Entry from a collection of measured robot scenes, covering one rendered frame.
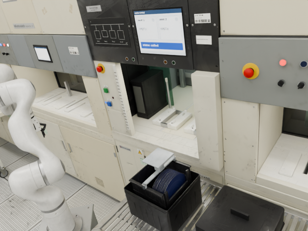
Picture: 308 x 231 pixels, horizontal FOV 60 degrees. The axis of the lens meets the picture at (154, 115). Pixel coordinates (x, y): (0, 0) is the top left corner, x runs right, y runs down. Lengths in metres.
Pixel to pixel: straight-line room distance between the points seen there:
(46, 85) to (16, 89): 1.87
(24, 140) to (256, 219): 1.05
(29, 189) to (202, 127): 0.84
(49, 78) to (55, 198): 2.02
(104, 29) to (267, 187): 1.21
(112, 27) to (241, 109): 0.82
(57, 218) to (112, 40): 0.97
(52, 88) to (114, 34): 1.77
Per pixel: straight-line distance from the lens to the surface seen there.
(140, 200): 1.32
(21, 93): 1.32
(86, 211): 1.58
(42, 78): 3.15
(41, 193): 1.36
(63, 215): 1.43
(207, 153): 1.44
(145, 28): 1.40
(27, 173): 1.28
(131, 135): 1.86
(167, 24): 1.31
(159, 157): 1.26
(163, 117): 1.95
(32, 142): 1.28
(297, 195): 1.46
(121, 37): 1.54
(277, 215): 1.32
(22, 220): 2.95
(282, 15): 1.11
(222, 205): 1.33
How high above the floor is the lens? 1.84
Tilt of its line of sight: 28 degrees down
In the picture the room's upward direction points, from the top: 10 degrees counter-clockwise
